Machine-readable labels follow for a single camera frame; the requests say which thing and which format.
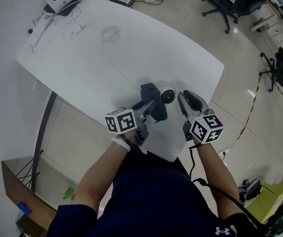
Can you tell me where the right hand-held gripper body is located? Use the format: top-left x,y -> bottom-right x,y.
182,109 -> 224,145

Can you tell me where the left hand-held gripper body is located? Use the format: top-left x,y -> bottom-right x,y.
104,107 -> 149,147

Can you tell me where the dark blue cloth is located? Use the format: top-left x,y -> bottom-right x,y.
139,82 -> 168,123

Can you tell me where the small round black device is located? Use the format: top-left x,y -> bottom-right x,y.
160,87 -> 177,105

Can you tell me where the person's right forearm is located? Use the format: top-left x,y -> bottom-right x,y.
195,142 -> 241,218

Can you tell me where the person's left forearm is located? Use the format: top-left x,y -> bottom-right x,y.
75,135 -> 133,217

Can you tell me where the white wristband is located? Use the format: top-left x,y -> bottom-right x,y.
110,136 -> 132,153

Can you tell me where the yellow black striped floor tape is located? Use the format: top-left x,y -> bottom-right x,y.
229,77 -> 261,149

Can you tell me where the clear plastic wrap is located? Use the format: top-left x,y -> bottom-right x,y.
100,25 -> 122,43

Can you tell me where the black curved table leg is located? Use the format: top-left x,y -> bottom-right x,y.
34,91 -> 59,193

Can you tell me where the person's navy shirt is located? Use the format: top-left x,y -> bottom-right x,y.
48,149 -> 264,237

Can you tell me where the green plastic bottle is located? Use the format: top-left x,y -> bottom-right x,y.
62,186 -> 76,201

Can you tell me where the yellow-green cardboard box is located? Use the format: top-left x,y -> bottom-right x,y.
246,178 -> 283,225

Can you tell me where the black flat box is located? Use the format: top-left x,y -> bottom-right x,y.
43,0 -> 82,17

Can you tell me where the brown wooden cabinet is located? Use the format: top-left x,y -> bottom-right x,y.
0,156 -> 59,237

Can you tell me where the white power strip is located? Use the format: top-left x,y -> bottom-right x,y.
28,12 -> 55,48

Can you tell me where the small blue object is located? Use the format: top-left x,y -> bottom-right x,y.
18,202 -> 32,216

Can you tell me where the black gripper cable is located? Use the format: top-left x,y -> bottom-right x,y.
188,143 -> 264,231

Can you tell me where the white coiled cable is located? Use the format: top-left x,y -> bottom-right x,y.
62,8 -> 96,40

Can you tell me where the black wire rack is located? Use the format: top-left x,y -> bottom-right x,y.
15,149 -> 44,191

